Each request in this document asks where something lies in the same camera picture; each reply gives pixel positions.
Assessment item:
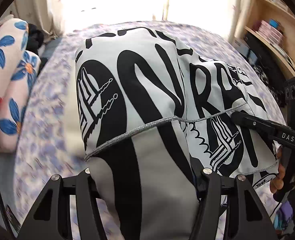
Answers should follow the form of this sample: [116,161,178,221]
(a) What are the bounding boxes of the pink boxes on shelf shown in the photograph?
[258,20,284,45]

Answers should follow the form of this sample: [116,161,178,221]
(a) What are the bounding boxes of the wooden bookshelf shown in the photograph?
[231,0,295,79]

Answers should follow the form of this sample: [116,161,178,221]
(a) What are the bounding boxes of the white floral curtain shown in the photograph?
[49,0,248,38]

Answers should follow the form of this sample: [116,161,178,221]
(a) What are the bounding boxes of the black white graffiti print garment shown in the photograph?
[75,27,278,239]

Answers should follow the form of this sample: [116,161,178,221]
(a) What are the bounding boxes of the purple floral bed sheet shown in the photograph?
[14,22,284,239]

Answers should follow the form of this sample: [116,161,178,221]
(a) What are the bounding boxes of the right human hand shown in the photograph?
[269,146,295,194]

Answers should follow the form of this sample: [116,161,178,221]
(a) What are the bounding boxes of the black clothes pile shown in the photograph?
[26,23,44,55]

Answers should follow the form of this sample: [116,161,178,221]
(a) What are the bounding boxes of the lower blue flower pillow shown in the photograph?
[0,50,41,153]

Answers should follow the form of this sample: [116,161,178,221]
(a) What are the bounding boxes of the upper blue flower pillow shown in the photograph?
[0,18,29,98]

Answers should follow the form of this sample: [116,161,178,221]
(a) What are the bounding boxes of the blue flower pillow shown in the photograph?
[0,18,29,98]
[0,50,41,153]

